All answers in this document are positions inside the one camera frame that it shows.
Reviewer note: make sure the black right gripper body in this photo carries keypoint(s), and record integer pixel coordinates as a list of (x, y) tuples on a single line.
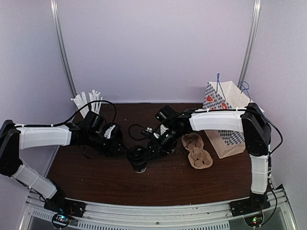
[(169, 141)]

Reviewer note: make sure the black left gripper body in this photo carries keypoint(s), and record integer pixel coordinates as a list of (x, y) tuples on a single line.
[(104, 148)]

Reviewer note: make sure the black plastic cup lid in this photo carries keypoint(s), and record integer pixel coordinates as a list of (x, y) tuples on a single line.
[(135, 154)]

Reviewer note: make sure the cardboard cup carrier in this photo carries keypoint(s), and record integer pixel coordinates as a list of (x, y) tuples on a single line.
[(198, 157)]

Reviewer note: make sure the blue checkered paper bag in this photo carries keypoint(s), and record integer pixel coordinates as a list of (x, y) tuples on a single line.
[(222, 99)]

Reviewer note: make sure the black white paper cup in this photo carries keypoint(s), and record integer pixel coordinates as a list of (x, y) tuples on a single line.
[(139, 167)]

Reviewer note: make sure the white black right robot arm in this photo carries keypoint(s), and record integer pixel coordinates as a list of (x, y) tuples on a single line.
[(249, 120)]

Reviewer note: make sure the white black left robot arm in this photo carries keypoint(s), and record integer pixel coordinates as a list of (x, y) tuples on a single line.
[(93, 131)]

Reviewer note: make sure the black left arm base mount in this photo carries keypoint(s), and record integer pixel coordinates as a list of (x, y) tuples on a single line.
[(60, 204)]

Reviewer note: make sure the aluminium table front rail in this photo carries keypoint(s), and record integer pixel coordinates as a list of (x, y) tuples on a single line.
[(211, 216)]

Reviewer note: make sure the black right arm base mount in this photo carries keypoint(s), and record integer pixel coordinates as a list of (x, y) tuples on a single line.
[(248, 207)]

